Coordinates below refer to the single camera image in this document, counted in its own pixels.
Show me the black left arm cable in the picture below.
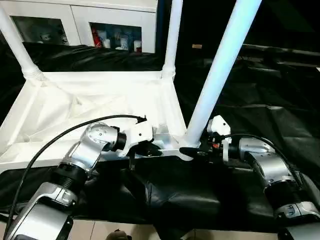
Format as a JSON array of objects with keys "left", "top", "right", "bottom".
[{"left": 6, "top": 114, "right": 147, "bottom": 236}]

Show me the black mat cover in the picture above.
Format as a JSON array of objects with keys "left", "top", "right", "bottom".
[{"left": 0, "top": 41, "right": 320, "bottom": 233}]

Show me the red item behind glass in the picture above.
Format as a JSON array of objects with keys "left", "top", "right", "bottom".
[{"left": 91, "top": 27, "right": 103, "bottom": 48}]

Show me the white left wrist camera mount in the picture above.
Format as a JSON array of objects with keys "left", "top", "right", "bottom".
[{"left": 119, "top": 116, "right": 154, "bottom": 158}]

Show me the white plastic table top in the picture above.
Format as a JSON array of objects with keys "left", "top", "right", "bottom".
[{"left": 0, "top": 70, "right": 195, "bottom": 173}]

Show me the white plastic table leg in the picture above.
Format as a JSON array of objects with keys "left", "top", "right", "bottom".
[
  {"left": 184, "top": 0, "right": 263, "bottom": 148},
  {"left": 161, "top": 0, "right": 185, "bottom": 78},
  {"left": 0, "top": 4, "right": 42, "bottom": 81}
]

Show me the grey rounded robot foot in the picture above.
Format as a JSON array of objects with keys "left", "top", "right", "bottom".
[{"left": 106, "top": 229, "right": 132, "bottom": 240}]

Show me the long black rod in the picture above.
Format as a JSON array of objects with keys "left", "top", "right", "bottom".
[{"left": 242, "top": 43, "right": 320, "bottom": 58}]

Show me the white cabinet with glass doors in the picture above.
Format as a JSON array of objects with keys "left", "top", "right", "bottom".
[{"left": 0, "top": 0, "right": 160, "bottom": 54}]

